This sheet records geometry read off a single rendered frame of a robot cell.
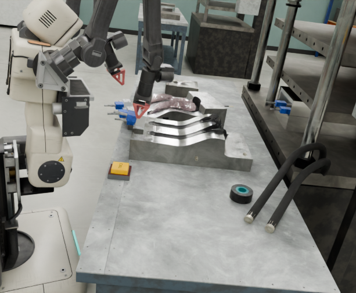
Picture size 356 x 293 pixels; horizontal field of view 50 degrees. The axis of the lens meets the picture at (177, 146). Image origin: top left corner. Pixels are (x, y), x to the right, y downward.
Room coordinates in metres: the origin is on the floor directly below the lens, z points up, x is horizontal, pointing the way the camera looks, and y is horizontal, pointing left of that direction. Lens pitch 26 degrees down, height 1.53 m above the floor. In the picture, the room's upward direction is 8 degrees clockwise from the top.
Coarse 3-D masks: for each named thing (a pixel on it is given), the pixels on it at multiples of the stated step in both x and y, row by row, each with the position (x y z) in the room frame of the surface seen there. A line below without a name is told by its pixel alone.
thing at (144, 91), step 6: (138, 84) 1.41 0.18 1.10; (144, 84) 1.38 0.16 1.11; (150, 84) 1.39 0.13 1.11; (138, 90) 1.40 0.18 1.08; (144, 90) 1.38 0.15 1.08; (150, 90) 1.40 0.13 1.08; (138, 96) 1.38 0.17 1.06; (144, 96) 1.39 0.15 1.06; (150, 96) 1.41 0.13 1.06; (150, 102) 1.37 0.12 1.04
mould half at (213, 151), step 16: (144, 128) 1.47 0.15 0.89; (160, 128) 1.50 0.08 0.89; (192, 128) 1.51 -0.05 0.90; (144, 144) 1.35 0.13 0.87; (160, 144) 1.36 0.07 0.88; (176, 144) 1.37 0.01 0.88; (192, 144) 1.37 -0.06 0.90; (208, 144) 1.37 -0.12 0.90; (224, 144) 1.38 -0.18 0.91; (240, 144) 1.51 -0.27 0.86; (144, 160) 1.35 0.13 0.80; (160, 160) 1.36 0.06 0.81; (176, 160) 1.36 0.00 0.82; (192, 160) 1.37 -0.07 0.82; (208, 160) 1.37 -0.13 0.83; (224, 160) 1.38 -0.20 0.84; (240, 160) 1.38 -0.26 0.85
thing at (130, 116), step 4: (116, 112) 1.41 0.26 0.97; (120, 112) 1.42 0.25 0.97; (128, 112) 1.42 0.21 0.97; (132, 112) 1.43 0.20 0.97; (140, 112) 1.42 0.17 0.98; (128, 116) 1.40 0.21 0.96; (132, 116) 1.40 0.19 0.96; (144, 116) 1.40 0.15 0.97; (128, 120) 1.41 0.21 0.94; (132, 120) 1.41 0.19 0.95; (136, 120) 1.40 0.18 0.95; (140, 120) 1.40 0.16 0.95; (144, 120) 1.40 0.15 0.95; (136, 124) 1.41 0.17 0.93; (140, 124) 1.41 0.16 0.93; (144, 124) 1.41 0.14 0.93
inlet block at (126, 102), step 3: (123, 99) 1.82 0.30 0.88; (126, 99) 1.82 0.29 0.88; (129, 99) 1.83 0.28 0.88; (114, 102) 1.80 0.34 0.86; (117, 102) 1.80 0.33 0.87; (120, 102) 1.80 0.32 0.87; (123, 102) 1.80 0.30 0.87; (126, 102) 1.78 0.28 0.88; (129, 102) 1.79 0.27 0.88; (105, 105) 1.77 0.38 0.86; (108, 105) 1.77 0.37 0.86; (111, 105) 1.78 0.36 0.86; (114, 105) 1.78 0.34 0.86; (117, 105) 1.77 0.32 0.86; (120, 105) 1.78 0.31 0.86; (123, 105) 1.78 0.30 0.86; (126, 105) 1.78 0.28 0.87; (129, 105) 1.79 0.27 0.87; (117, 108) 1.77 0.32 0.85; (120, 108) 1.78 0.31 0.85
